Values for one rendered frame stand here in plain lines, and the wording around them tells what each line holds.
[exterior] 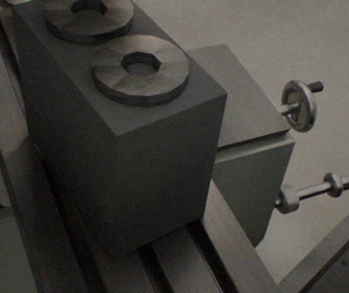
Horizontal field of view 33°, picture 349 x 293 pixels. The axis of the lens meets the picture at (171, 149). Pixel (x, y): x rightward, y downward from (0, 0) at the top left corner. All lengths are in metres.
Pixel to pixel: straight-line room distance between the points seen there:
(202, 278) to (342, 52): 2.13
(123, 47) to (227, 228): 0.24
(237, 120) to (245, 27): 1.62
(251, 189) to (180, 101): 0.65
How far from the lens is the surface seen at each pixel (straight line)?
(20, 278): 1.13
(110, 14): 0.61
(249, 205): 1.21
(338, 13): 2.94
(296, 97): 1.31
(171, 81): 0.53
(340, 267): 1.14
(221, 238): 0.67
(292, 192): 1.26
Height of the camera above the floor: 1.49
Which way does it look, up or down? 46 degrees down
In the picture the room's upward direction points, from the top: 7 degrees clockwise
